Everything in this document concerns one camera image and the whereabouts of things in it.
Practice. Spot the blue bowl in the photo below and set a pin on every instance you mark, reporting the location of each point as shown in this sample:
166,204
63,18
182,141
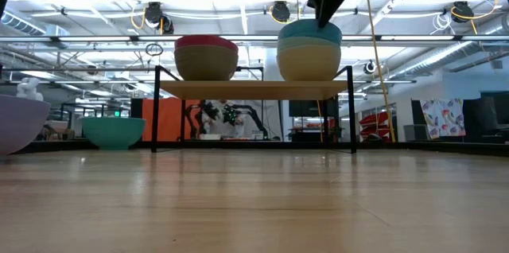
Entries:
298,30

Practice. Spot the mint green bowl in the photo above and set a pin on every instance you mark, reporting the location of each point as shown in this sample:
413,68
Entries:
306,43

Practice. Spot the magenta bowl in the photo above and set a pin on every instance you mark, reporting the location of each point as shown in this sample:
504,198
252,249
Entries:
204,42

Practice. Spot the teal bowl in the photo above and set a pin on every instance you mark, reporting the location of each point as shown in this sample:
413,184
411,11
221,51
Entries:
113,133

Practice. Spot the lavender bowl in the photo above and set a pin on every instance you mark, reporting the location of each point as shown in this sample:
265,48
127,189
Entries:
20,125

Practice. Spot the black background robot arm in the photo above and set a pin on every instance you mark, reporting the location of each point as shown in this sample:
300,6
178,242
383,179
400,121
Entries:
256,115
193,119

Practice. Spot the cream bowl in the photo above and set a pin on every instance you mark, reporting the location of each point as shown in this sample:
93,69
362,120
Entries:
308,66

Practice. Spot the black screen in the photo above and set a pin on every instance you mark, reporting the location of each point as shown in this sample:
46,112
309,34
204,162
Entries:
310,108

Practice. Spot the grey-brown bowl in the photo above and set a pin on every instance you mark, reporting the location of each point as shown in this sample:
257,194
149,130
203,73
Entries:
206,66

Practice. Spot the red storage bins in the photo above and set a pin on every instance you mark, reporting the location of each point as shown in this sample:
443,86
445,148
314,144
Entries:
374,121

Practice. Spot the person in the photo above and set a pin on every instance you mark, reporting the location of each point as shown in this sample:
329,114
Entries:
222,119

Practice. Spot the grey bin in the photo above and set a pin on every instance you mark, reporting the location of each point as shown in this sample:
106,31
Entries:
413,133

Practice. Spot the colourful patterned cloth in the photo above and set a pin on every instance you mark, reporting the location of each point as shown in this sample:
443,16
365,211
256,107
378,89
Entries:
443,117

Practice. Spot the orange partition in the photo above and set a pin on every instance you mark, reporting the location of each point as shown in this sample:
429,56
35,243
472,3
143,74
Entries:
167,119

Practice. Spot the black cabinet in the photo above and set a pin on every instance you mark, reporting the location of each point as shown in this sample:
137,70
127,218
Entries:
491,115

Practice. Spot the black metal rack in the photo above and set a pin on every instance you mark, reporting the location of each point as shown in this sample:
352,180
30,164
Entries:
72,119

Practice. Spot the white robot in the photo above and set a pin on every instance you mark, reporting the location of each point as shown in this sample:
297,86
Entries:
28,88

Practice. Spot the silver ventilation duct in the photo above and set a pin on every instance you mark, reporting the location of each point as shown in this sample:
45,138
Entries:
457,56

